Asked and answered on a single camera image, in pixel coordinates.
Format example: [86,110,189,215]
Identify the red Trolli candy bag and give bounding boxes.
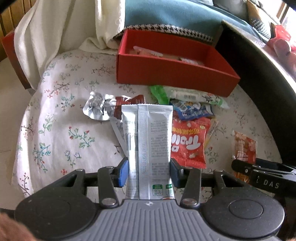
[171,111,211,169]

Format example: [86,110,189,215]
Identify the orange pink snack packet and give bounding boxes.
[231,129,258,185]

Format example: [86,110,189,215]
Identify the silver white long packet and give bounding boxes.
[121,104,175,200]

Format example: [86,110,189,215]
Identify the blue snack packet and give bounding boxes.
[170,99,214,121]

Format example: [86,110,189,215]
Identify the silver brown packet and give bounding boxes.
[82,91,145,121]

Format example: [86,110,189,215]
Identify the green white snack packet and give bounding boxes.
[149,85,229,109]

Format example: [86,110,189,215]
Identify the yellow smiling bread packet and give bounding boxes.
[204,118,219,147]

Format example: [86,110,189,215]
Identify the brown tofu snack packet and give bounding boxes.
[129,46,205,66]

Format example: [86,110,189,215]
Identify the person's left hand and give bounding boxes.
[0,213,37,241]

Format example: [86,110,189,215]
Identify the red cardboard box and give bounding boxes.
[116,30,240,97]

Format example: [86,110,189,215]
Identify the teal houndstooth-trimmed sofa cushion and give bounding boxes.
[124,1,264,43]

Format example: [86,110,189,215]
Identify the cream white blanket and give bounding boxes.
[14,1,125,89]

